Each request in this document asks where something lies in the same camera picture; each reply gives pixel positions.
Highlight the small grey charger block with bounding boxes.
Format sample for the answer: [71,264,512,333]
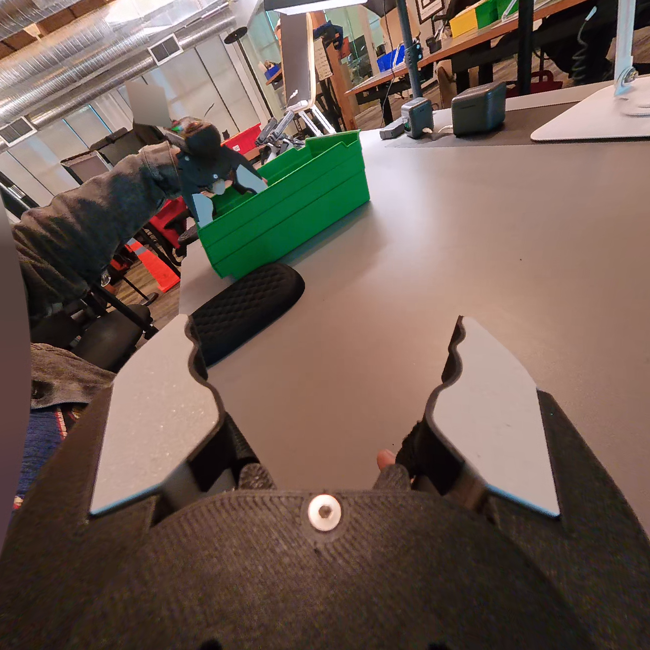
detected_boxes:
[400,96,436,140]

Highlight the green plastic bin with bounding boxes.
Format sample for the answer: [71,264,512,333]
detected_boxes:
[196,129,371,280]

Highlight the coiled black cable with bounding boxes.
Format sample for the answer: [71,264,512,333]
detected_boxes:
[570,6,599,79]

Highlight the small blue storage bin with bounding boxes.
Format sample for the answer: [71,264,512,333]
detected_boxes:
[376,44,408,73]

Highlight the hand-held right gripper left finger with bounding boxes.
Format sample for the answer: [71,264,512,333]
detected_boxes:
[88,314,225,516]

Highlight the person's left forearm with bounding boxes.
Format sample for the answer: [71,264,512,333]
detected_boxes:
[11,141,185,326]

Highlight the silver ceiling air duct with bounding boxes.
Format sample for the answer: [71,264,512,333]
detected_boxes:
[0,0,239,128]

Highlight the person's right hand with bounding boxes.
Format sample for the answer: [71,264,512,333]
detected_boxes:
[377,420,451,482]

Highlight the person's patterned pants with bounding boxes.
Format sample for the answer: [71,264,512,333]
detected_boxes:
[15,406,77,508]

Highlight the person's grey sweater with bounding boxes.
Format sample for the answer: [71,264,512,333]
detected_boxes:
[30,343,116,410]

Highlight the black wrist rest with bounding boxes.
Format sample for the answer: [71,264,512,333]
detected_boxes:
[189,262,306,368]

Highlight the orange traffic cone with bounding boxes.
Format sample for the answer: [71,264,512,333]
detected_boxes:
[126,239,182,294]

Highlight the white-based document stand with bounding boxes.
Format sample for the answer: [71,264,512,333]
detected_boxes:
[529,0,650,143]

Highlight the tall grey panel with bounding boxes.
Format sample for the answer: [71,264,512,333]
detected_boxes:
[278,11,320,111]

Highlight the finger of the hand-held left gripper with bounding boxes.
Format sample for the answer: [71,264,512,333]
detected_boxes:
[230,164,270,195]
[192,193,220,228]

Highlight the red bag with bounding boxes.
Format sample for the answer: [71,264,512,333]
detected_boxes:
[508,70,564,98]

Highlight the wood-topped office desk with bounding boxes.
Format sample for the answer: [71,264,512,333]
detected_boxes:
[344,0,600,130]

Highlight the grey desk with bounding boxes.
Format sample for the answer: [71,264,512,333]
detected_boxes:
[178,75,650,531]

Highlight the dark grey charging case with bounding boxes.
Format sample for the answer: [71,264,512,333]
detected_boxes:
[451,80,508,138]

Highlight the silver metal rig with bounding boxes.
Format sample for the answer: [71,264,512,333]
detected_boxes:
[255,99,337,153]

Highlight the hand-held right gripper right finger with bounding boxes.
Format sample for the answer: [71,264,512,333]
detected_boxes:
[426,315,561,519]

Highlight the grey metal pole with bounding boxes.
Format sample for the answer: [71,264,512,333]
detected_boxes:
[394,0,425,101]

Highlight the red plastic bin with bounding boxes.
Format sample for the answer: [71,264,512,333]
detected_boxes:
[222,123,263,164]

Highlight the black floor lamp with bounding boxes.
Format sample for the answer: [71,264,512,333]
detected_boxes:
[223,28,265,123]

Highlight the white light panel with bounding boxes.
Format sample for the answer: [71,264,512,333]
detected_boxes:
[263,0,371,16]

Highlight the small yellow storage bin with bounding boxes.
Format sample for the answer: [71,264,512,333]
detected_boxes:
[449,7,481,39]

